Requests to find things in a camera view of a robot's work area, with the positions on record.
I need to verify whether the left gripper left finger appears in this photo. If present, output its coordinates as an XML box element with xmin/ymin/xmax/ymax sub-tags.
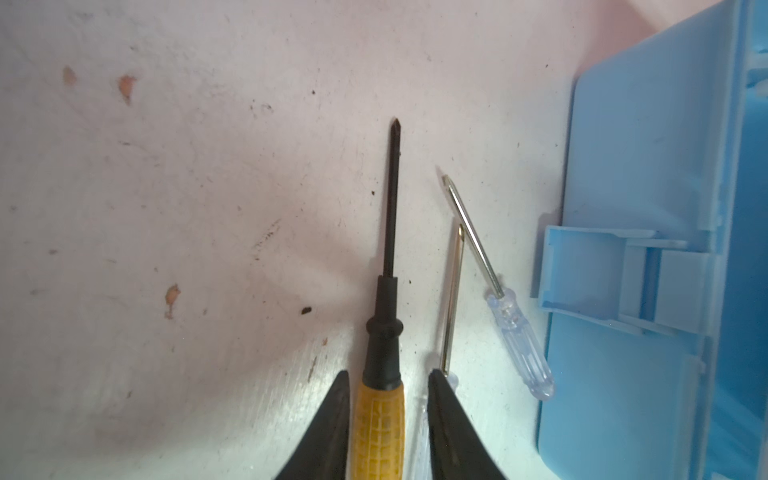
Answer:
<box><xmin>276</xmin><ymin>370</ymin><xmax>350</xmax><ymax>480</ymax></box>

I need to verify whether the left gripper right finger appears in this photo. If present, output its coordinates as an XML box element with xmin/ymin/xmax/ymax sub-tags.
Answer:
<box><xmin>427</xmin><ymin>369</ymin><xmax>506</xmax><ymax>480</ymax></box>

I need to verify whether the yellow handled screwdriver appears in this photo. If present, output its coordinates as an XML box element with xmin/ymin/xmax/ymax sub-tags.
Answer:
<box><xmin>350</xmin><ymin>119</ymin><xmax>405</xmax><ymax>479</ymax></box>

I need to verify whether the clear handled screwdriver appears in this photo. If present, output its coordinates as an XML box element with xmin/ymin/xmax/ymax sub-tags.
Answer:
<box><xmin>441</xmin><ymin>174</ymin><xmax>556</xmax><ymax>401</ymax></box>

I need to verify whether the light blue plastic toolbox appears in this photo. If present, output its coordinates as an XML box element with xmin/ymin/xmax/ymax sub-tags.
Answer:
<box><xmin>537</xmin><ymin>1</ymin><xmax>767</xmax><ymax>479</ymax></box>

